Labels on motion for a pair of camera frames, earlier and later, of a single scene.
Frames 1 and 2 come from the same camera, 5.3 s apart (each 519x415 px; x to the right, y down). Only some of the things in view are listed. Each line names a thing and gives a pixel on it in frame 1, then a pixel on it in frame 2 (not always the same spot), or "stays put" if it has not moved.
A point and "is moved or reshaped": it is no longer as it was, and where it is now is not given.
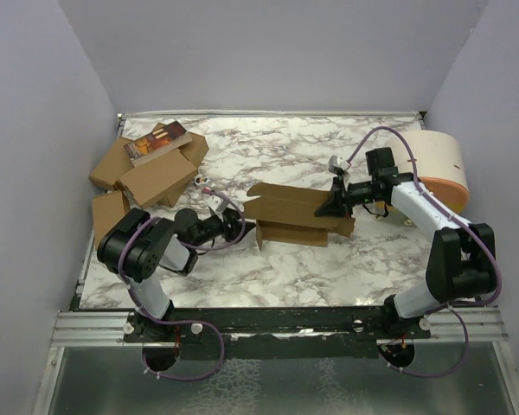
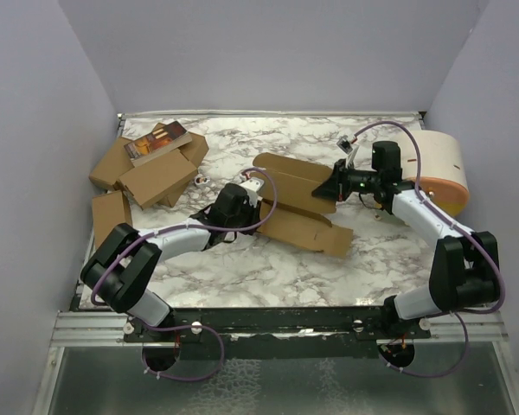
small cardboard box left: x=107 y=209 stays put
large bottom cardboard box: x=110 y=160 stays put
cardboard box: x=288 y=215 is moved or reshaped
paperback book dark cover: x=157 y=143 stays put
